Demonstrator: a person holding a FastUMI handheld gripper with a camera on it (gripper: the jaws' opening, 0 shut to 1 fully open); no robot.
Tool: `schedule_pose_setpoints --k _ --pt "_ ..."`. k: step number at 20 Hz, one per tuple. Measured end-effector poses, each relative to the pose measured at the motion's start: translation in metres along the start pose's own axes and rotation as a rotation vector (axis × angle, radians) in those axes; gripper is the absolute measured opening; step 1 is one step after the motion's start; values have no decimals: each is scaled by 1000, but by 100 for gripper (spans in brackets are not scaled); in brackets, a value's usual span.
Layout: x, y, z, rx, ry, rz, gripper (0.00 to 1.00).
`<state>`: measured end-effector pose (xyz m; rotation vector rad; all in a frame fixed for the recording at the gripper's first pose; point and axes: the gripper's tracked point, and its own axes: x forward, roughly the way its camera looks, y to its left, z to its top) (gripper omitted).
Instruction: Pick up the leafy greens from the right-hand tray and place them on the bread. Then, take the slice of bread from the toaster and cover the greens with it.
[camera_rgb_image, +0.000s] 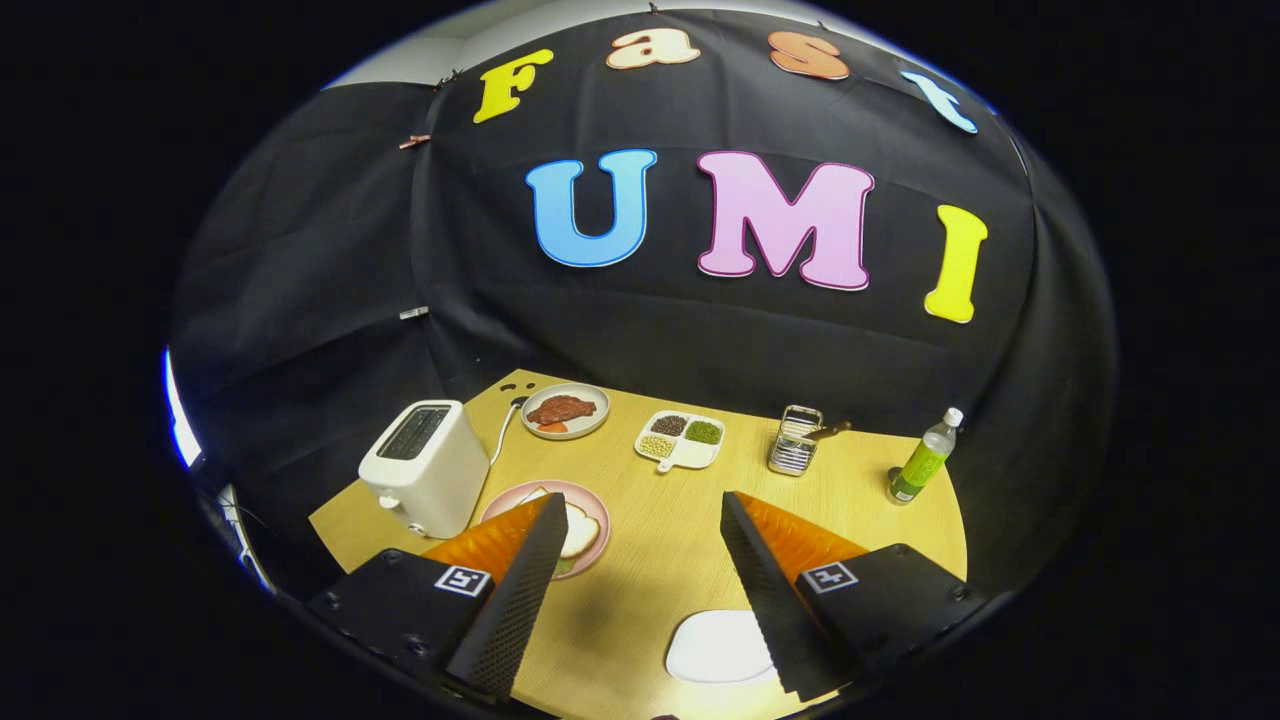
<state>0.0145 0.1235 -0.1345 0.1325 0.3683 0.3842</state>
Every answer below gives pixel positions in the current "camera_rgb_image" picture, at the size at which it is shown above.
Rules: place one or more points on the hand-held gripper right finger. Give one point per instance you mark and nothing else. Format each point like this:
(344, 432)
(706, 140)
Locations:
(765, 600)

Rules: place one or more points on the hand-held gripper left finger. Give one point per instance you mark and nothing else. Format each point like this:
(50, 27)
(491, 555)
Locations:
(515, 600)

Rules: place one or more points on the white oval plate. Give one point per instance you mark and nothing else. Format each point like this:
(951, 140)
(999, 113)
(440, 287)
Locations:
(715, 650)

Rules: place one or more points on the pink round plate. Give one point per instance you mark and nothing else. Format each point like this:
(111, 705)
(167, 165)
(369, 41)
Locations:
(592, 503)

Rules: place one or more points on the white toaster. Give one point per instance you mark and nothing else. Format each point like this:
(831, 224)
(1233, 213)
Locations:
(430, 480)

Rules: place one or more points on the white divided dish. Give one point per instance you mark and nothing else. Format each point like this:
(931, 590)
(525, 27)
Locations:
(697, 455)

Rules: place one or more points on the pile of green beans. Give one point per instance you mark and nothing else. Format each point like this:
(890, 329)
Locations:
(703, 432)

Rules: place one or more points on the pile of yellow beans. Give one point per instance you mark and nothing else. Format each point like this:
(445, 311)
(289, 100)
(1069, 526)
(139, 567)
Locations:
(656, 446)

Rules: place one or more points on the brown meat steak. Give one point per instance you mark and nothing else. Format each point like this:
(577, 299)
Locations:
(560, 409)

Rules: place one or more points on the pile of brown beans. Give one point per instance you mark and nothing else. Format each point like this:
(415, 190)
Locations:
(668, 425)

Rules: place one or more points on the green drink bottle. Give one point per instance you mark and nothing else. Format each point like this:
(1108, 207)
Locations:
(920, 465)

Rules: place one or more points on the round grey plate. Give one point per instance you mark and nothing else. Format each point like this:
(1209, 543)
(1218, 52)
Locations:
(598, 400)

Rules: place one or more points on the black backdrop cloth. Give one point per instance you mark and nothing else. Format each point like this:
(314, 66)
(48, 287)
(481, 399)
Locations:
(650, 330)

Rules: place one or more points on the silver cloth clip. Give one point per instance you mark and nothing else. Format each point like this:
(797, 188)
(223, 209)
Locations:
(413, 313)

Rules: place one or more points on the pink cloth clip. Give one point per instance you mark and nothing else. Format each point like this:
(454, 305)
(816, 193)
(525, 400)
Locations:
(414, 141)

